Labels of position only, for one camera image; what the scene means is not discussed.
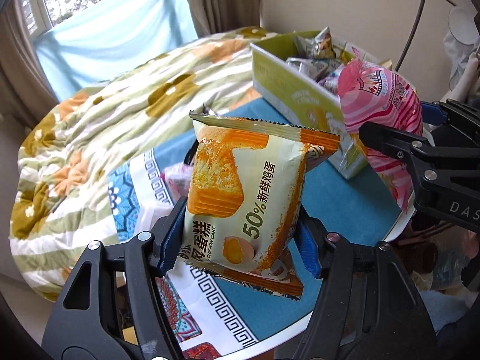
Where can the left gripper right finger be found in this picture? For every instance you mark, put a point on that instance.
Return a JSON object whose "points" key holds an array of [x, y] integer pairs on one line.
{"points": [[367, 306]]}

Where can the silver snack packet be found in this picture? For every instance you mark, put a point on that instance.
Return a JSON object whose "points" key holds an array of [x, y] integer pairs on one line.
{"points": [[318, 47]]}

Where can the floral striped quilt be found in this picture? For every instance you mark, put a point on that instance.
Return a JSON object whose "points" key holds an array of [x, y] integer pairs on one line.
{"points": [[62, 202]]}

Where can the left beige curtain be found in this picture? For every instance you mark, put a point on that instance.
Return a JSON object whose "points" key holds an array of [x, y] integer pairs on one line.
{"points": [[25, 90]]}

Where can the light blue window cloth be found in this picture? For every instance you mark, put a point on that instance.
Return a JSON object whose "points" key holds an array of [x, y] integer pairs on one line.
{"points": [[109, 39]]}

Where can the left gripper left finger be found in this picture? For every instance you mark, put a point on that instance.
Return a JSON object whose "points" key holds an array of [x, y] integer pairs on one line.
{"points": [[85, 321]]}

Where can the chiffon cake packet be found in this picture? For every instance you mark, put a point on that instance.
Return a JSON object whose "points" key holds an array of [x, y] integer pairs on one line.
{"points": [[244, 198]]}

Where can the black floor lamp pole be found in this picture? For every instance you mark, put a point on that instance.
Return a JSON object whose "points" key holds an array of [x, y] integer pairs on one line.
{"points": [[412, 33]]}

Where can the green cardboard box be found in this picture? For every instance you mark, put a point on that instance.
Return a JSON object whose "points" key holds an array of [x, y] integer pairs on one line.
{"points": [[304, 90]]}

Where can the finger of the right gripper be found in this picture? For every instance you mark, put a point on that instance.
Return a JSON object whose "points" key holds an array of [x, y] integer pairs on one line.
{"points": [[455, 123], [393, 146]]}

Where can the pink striped snack bag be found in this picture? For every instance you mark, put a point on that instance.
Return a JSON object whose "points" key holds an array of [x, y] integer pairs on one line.
{"points": [[370, 93]]}

